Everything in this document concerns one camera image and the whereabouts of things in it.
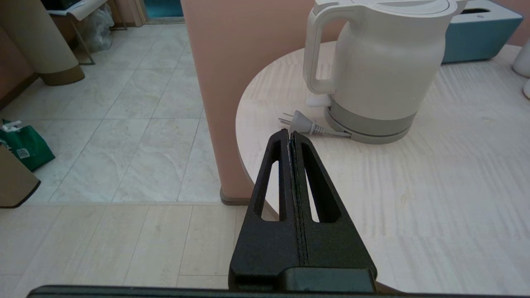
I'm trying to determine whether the grey kettle power plug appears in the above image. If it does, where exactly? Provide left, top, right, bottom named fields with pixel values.
left=278, top=110, right=352, bottom=138

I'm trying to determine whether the small white handleless cup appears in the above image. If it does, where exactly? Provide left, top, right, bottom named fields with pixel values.
left=513, top=39, right=530, bottom=78

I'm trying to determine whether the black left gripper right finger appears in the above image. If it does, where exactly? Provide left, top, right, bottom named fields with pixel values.
left=290, top=131, right=377, bottom=277

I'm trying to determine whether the green shopping bag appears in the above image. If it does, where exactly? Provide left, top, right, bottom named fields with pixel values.
left=0, top=119, right=55, bottom=172

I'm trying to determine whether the clear plastic bag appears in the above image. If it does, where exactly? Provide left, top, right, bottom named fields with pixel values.
left=84, top=4, right=115, bottom=53

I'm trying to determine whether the blue-grey tissue box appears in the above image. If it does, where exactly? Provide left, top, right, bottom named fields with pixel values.
left=441, top=0, right=523, bottom=64

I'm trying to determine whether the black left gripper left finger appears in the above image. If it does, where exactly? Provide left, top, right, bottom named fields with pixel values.
left=229, top=129, right=301, bottom=290

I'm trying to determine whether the white metal-legged stool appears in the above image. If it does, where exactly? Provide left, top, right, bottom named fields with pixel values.
left=48, top=0, right=116, bottom=65

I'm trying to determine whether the black box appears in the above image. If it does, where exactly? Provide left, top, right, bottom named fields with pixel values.
left=41, top=0, right=83, bottom=11

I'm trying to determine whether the white electric kettle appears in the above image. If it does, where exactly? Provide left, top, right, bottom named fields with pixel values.
left=302, top=0, right=468, bottom=144

